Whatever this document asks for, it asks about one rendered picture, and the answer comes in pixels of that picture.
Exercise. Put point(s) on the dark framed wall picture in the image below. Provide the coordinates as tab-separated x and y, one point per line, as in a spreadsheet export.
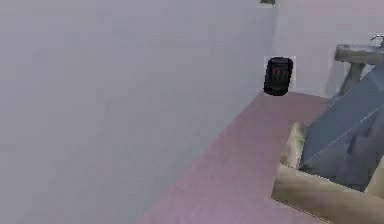
267	1

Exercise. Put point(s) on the black waste bin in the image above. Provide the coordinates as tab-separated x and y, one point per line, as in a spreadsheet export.
278	76

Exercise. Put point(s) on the grey pedestal sink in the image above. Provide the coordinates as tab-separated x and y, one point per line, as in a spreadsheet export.
356	55

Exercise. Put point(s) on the silver sink faucet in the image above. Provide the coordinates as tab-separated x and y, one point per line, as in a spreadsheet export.
377	38

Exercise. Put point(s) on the grey glass shower screen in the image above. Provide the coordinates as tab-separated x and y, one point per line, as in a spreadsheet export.
346	133

